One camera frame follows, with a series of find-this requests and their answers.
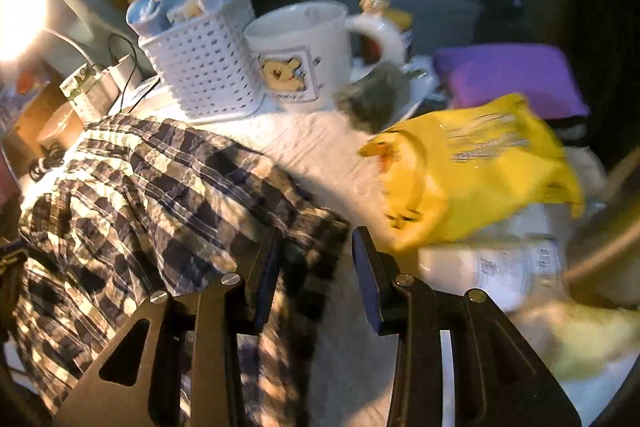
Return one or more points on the white bear mug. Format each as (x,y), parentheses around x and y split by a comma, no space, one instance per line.
(304,53)

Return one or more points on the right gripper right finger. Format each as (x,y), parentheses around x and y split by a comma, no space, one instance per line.
(499,380)

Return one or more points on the white bottle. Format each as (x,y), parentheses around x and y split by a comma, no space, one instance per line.
(509,270)

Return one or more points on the purple pouch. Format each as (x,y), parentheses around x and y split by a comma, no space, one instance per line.
(475,75)

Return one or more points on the white green carton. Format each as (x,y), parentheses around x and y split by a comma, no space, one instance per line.
(91,92)

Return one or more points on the tan plastic container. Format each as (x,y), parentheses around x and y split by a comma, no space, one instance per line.
(63,128)

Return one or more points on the white plastic basket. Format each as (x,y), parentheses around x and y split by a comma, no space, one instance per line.
(206,65)

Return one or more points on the plaid pants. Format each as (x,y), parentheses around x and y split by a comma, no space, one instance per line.
(148,205)

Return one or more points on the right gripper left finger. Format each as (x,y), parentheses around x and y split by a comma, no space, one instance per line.
(174,347)

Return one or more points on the white desk lamp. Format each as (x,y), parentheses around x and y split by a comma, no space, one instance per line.
(22,22)

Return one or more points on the small honey jar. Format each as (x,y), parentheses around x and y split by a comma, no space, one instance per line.
(387,33)

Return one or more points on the yellow plastic bag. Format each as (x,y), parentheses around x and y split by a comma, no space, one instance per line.
(445,175)

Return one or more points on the tissue box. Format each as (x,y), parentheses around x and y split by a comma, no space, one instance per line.
(577,342)

